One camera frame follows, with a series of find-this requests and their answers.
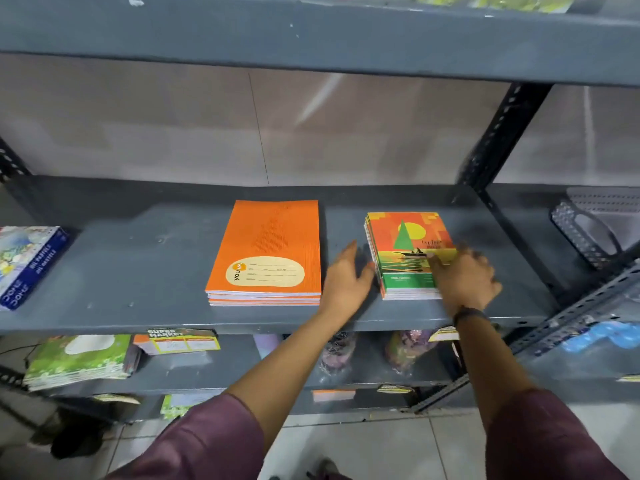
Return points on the person's left hand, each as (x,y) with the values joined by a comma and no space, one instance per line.
(345,287)

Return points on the person's right hand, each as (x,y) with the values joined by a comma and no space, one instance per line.
(467,284)

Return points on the person's left thumb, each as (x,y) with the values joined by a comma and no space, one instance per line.
(368,277)

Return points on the person's right thumb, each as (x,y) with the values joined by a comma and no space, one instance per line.
(434,267)

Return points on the stack of sailboat print notebooks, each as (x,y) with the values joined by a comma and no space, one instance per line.
(400,234)

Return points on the person's left forearm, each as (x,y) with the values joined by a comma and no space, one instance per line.
(295,359)

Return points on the person's right forearm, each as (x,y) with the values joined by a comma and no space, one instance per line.
(492,364)

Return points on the black wristband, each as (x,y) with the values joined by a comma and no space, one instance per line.
(470,312)

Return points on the clear bag of pink trinkets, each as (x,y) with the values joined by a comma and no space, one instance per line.
(407,349)

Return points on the clear bag of dark trinkets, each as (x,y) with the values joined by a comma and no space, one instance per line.
(337,355)

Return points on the orange notebook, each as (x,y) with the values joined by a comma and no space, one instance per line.
(260,298)
(270,239)
(265,303)

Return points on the orange-edged white notepad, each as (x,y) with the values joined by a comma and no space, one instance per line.
(333,395)

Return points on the pale purple packet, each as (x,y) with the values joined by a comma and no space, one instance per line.
(265,345)

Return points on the grey slotted-angle metal rack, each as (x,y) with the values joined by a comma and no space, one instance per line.
(575,314)

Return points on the grey plastic basket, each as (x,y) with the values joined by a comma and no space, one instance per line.
(595,229)

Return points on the blue plastic-wrapped items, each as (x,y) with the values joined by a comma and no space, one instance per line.
(602,337)

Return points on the person's maroon right sleeve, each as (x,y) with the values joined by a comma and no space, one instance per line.
(545,439)

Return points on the person's maroon sleeve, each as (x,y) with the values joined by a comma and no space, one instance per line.
(200,444)
(545,439)

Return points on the grey metal shelving unit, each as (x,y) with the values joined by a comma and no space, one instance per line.
(150,274)

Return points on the green printed booklet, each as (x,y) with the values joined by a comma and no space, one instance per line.
(172,405)

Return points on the person's maroon left sleeve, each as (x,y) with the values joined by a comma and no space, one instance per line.
(200,444)

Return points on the yellow-green plastic packets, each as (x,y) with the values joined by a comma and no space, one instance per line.
(500,0)

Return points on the stack of green notebooks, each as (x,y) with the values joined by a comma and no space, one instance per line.
(75,359)

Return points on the black bag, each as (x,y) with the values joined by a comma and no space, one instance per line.
(75,437)

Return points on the blue puzzle box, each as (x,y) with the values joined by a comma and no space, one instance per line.
(25,264)

